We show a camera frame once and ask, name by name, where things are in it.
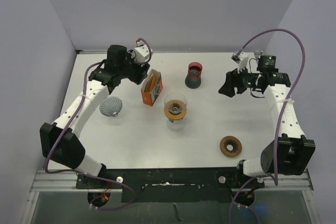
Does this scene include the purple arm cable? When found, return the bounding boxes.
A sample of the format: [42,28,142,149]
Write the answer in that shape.
[229,28,306,224]
[43,37,153,211]

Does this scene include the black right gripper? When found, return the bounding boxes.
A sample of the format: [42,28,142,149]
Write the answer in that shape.
[219,63,260,97]

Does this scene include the clear glass carafe wooden collar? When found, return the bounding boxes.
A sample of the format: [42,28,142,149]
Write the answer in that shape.
[166,119,185,132]

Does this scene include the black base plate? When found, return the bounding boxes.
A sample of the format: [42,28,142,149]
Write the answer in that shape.
[76,167,265,203]

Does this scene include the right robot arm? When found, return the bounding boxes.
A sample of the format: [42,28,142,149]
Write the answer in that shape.
[218,52,316,187]

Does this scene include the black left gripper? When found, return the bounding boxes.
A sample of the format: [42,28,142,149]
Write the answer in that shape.
[118,51,149,84]

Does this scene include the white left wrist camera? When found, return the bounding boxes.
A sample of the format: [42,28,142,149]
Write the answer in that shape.
[133,38,153,64]

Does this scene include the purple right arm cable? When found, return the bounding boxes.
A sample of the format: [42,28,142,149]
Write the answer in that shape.
[229,28,306,224]

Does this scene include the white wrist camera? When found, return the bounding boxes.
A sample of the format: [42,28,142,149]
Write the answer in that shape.
[133,38,153,64]
[231,52,249,73]

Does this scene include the orange coffee filter box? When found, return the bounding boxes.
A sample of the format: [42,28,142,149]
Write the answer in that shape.
[141,69,163,106]

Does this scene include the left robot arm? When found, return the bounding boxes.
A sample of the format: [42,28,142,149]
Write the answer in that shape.
[39,38,153,188]

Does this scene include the clear ribbed glass dripper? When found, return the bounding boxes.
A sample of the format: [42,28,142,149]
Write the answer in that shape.
[164,92,187,115]

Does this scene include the wooden dripper ring on table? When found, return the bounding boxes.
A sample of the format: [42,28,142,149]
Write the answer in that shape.
[219,135,243,158]

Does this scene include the grey swirled glass dripper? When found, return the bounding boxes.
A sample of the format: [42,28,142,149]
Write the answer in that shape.
[99,97,123,117]

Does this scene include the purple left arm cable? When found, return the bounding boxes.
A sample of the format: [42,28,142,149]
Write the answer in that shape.
[43,37,153,211]

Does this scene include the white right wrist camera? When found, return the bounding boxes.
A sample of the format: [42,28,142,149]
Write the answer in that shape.
[231,52,249,73]

